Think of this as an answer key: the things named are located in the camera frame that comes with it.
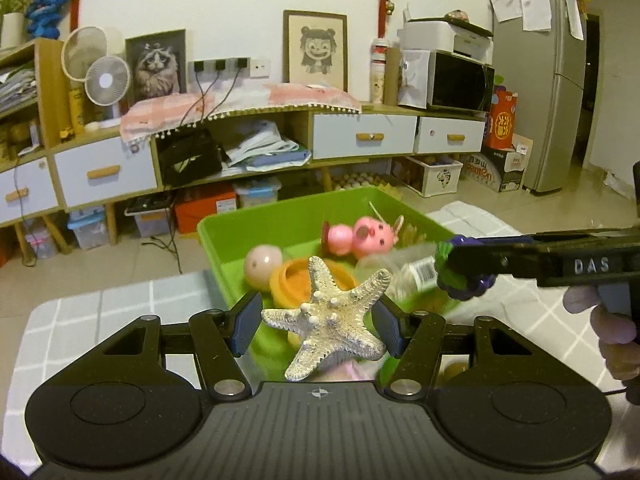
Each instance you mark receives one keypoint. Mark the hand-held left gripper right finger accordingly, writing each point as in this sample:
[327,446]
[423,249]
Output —
[387,326]

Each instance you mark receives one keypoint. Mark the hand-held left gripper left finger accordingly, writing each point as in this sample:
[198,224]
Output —
[247,321]

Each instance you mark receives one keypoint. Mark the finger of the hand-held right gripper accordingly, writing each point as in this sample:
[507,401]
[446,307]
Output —
[490,262]
[495,241]

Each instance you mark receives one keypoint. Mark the purple toy grapes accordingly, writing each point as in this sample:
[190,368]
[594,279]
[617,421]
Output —
[465,287]

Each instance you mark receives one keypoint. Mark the pink toy ball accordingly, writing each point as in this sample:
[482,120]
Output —
[262,265]

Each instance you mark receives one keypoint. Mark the yellow toy pot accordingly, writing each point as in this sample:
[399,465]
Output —
[292,280]

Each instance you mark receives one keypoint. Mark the white starfish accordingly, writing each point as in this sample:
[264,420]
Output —
[325,325]

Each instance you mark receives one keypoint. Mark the clear plastic bottle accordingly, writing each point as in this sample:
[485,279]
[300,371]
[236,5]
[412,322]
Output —
[420,272]

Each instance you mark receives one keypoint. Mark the pink toy pig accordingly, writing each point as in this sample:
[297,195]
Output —
[370,235]

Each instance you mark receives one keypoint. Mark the green plastic bin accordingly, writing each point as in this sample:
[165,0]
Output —
[280,232]

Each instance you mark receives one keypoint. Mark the person's right hand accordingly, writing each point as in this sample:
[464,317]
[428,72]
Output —
[612,327]

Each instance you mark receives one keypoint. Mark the printed cardboard box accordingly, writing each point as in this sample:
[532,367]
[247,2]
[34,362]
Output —
[500,170]

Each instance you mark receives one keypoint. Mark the white storage basket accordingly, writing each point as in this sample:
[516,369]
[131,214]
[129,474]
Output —
[435,177]

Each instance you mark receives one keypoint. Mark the small white drawer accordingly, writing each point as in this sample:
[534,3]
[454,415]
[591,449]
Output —
[25,190]
[450,135]

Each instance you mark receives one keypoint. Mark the orange box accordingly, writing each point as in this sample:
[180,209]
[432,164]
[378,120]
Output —
[205,210]

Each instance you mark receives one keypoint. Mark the red printed box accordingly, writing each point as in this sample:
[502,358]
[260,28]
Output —
[502,120]

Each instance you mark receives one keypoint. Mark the grey checked mat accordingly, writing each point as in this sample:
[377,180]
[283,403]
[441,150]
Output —
[125,300]

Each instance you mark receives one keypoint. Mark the clear storage box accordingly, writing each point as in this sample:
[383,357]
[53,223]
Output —
[87,230]
[150,224]
[256,192]

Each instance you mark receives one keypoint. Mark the egg carton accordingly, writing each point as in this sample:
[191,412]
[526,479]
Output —
[365,180]

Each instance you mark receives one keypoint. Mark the wooden cabinet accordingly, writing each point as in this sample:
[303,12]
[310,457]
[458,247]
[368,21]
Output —
[280,170]

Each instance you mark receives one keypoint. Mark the black microwave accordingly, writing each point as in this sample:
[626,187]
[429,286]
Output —
[460,82]

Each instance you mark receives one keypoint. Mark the grey refrigerator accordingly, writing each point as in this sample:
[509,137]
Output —
[540,85]

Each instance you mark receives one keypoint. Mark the wide white drawer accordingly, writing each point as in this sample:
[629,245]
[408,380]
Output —
[105,170]
[365,135]

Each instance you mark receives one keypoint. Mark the black bag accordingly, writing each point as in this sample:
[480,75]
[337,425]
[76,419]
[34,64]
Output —
[190,157]

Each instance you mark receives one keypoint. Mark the white tube canister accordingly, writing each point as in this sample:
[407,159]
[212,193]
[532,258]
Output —
[379,70]

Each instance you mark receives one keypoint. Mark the white printer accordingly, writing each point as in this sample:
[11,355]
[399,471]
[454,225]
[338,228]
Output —
[445,35]

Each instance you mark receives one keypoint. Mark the pink tasselled runner cloth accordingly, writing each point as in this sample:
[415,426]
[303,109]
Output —
[280,100]

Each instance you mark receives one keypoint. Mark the framed cartoon girl picture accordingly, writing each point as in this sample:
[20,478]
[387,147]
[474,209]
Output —
[316,50]

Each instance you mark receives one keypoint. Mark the framed cat picture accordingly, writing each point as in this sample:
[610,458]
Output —
[156,65]

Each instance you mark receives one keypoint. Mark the yellow canister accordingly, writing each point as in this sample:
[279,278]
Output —
[76,110]

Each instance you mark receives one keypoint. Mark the small white fan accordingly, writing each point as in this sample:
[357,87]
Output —
[107,80]

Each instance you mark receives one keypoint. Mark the large white fan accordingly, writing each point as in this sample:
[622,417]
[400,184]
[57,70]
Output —
[82,45]

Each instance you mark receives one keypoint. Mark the blue plush toy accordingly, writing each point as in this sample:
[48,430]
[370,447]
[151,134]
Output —
[47,10]

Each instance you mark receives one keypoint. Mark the wall power outlets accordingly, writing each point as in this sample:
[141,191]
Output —
[220,66]

